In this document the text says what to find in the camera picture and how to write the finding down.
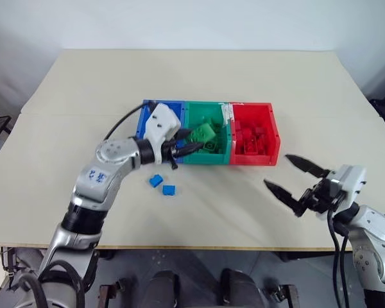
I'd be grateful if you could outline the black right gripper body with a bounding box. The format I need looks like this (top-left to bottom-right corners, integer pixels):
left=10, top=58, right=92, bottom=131
left=307, top=178, right=340, bottom=215

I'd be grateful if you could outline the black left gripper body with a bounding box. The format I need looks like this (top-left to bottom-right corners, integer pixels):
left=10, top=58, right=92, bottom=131
left=162, top=138, right=184, bottom=171

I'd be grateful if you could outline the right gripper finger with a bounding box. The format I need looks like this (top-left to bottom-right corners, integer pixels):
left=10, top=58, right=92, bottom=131
left=285, top=154, right=331, bottom=178
left=263, top=179, right=310, bottom=219

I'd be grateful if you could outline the green plastic bin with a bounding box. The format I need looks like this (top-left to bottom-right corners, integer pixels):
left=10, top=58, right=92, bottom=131
left=180, top=101, right=232, bottom=165

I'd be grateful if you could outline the large light green block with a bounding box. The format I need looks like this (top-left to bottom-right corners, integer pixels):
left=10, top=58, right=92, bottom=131
left=187, top=123, right=218, bottom=144

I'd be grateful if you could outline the blue plastic bin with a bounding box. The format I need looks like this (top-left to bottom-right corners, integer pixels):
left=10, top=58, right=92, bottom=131
left=135, top=99, right=185, bottom=142

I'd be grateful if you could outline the red plastic bin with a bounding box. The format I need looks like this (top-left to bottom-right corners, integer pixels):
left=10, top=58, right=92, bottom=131
left=228, top=102, right=282, bottom=167

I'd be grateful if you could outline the white tape strip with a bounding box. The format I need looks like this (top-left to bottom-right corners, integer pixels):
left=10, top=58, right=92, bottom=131
left=221, top=102, right=236, bottom=127

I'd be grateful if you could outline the dark rounded shape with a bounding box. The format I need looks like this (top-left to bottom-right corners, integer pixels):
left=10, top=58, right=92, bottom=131
left=219, top=268, right=264, bottom=308

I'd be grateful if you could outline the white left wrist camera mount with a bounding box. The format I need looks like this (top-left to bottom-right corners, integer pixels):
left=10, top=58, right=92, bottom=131
left=143, top=103, right=182, bottom=165

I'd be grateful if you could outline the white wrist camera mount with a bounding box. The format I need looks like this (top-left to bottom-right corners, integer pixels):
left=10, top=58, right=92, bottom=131
left=317, top=164, right=368, bottom=221
left=143, top=103, right=182, bottom=165

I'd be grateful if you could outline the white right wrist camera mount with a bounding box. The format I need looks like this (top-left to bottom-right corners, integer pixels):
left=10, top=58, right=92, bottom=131
left=317, top=164, right=368, bottom=221

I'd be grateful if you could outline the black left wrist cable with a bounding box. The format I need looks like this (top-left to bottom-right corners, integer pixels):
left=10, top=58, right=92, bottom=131
left=103, top=101, right=157, bottom=141

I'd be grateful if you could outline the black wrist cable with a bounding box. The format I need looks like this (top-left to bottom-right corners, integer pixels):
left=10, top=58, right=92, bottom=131
left=326, top=205, right=346, bottom=308
left=103, top=101, right=157, bottom=141
left=338, top=224, right=352, bottom=308

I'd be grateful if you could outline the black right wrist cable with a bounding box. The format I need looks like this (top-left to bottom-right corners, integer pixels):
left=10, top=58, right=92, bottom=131
left=338, top=224, right=352, bottom=308
left=326, top=205, right=346, bottom=308

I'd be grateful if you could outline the rusty caster bracket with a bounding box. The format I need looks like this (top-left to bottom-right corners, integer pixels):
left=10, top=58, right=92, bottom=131
left=98, top=278, right=130, bottom=308
left=266, top=282, right=299, bottom=304

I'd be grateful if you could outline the black looped body cable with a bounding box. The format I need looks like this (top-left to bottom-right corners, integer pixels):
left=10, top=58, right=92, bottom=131
left=17, top=259, right=86, bottom=308

